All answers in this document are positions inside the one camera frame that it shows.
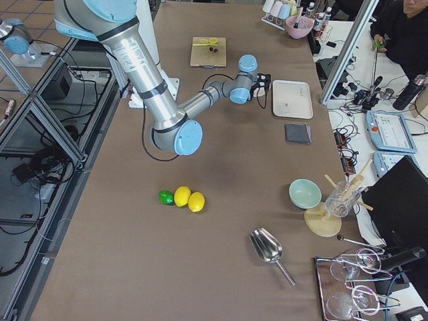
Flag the black glass rack tray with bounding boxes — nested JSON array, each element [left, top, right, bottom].
[[314, 257, 401, 320]]

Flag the cream rectangular tray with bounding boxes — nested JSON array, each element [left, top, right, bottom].
[[272, 80, 313, 119]]

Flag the green lime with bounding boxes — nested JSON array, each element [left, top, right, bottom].
[[158, 190, 174, 205]]

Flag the white cup rack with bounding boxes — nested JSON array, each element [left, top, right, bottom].
[[261, 0, 297, 30]]

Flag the wooden cutting board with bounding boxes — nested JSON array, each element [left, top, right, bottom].
[[190, 37, 227, 68]]

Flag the dark grey folded cloth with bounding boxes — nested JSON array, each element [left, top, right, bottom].
[[284, 123, 312, 144]]

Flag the steel muddler in bowl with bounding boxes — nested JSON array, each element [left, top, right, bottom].
[[294, 7, 304, 29]]

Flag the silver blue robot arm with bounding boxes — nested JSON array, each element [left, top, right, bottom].
[[54, 1, 258, 155]]

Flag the wooden cup tree stand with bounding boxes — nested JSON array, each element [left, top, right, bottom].
[[304, 159, 373, 237]]

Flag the pink bowl with ice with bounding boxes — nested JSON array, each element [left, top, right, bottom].
[[285, 15, 314, 39]]

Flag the aluminium frame post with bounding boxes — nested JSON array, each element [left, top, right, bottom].
[[320, 0, 379, 106]]

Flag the steel scoop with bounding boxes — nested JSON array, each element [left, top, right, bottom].
[[249, 227, 296, 287]]

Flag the yellow lemon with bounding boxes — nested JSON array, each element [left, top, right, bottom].
[[174, 186, 191, 207], [188, 192, 205, 213]]

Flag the black monitor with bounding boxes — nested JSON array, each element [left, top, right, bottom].
[[362, 156, 427, 249]]

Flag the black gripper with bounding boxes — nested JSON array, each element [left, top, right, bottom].
[[251, 73, 272, 98]]

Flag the wine glass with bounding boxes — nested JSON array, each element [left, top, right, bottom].
[[330, 248, 393, 282], [326, 285, 401, 320]]

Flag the mint green bowl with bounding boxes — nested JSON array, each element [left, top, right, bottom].
[[289, 179, 322, 209]]

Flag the teach pendant tablet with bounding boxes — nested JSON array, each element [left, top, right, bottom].
[[366, 110, 417, 154], [372, 151, 405, 178]]

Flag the clear glass on stand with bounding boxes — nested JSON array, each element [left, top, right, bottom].
[[325, 181, 360, 218]]

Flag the person in black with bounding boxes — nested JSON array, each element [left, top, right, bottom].
[[370, 1, 427, 81]]

